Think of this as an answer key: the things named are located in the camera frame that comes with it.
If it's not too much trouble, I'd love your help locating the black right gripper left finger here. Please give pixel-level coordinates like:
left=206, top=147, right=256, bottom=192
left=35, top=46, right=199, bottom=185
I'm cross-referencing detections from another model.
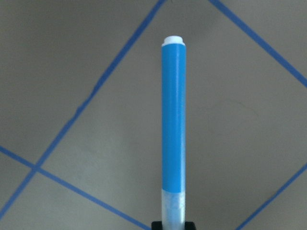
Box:
left=151, top=221, right=163, bottom=230

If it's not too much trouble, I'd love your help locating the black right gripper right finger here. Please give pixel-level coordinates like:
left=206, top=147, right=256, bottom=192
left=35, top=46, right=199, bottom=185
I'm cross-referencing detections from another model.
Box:
left=184, top=221, right=196, bottom=230

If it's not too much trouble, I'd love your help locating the blue highlighter marker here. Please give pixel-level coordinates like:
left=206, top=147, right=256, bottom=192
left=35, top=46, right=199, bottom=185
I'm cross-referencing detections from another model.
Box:
left=161, top=35, right=186, bottom=230

